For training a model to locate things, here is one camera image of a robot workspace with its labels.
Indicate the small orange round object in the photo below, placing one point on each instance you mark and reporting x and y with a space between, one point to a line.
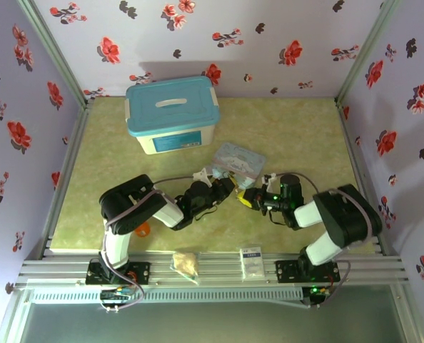
143 230

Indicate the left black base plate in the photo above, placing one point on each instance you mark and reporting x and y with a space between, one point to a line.
142 273

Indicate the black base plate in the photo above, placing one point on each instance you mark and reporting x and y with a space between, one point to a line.
287 271
142 273

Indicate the white storage box blue lid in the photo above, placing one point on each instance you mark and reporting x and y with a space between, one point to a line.
169 118

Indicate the aluminium corner post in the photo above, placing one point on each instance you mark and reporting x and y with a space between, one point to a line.
55 53
365 46

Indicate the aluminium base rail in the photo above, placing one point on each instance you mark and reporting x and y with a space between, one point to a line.
219 268

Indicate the clear bag beige contents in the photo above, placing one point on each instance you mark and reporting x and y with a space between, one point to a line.
185 266

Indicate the aluminium side rail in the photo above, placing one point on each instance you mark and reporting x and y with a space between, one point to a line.
71 160
358 160

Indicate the blue cartoon tin box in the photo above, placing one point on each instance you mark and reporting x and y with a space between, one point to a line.
238 160

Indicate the blue circuit board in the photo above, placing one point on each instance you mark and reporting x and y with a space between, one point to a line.
115 296

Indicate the white paper packet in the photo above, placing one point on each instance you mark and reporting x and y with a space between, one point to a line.
252 261

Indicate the controller board green light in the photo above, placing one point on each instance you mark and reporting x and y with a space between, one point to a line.
315 291

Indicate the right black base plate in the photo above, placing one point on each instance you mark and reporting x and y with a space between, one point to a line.
287 271

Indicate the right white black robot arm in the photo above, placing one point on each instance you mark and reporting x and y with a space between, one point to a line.
340 214

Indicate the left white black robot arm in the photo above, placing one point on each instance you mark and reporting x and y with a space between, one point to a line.
119 250

